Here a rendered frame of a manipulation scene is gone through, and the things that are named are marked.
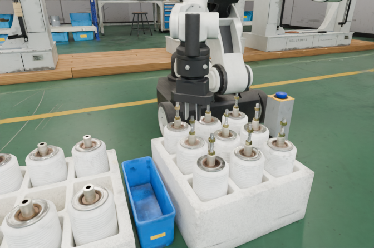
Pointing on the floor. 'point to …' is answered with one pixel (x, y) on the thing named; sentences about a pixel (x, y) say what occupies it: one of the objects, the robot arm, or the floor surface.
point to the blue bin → (149, 203)
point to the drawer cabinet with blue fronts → (166, 14)
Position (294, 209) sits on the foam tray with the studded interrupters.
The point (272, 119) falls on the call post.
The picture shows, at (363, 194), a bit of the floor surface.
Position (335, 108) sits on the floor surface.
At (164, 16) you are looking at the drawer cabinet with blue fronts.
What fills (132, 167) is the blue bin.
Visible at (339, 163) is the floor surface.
